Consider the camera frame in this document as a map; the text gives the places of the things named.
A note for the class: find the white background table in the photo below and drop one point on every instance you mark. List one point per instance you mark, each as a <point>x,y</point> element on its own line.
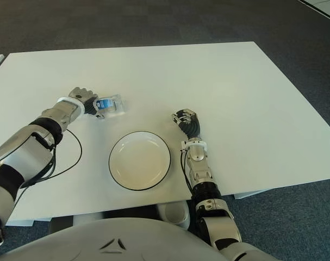
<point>326,6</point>

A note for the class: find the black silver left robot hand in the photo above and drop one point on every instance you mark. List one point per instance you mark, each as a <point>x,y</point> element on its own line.
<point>81,93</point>

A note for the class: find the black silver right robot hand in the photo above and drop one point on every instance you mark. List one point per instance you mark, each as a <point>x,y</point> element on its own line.
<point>190,126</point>

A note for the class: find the white robot thigh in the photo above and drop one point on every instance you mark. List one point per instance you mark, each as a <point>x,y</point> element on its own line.
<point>177,213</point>

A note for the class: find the clear bottle with blue cap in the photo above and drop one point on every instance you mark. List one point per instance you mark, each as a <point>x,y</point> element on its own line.
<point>113,104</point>

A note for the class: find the grey robot torso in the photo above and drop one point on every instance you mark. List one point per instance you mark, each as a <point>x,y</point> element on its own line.
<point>113,242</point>

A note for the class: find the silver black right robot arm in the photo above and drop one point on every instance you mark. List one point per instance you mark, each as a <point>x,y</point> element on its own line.
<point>202,176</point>

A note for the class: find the white plate with black rim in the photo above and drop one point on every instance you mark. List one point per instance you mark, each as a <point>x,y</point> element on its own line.
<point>139,160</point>

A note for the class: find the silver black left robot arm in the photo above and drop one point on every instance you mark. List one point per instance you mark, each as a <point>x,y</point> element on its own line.
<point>31,144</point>

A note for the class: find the white table base panel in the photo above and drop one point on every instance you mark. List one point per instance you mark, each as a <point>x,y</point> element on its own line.
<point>249,195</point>

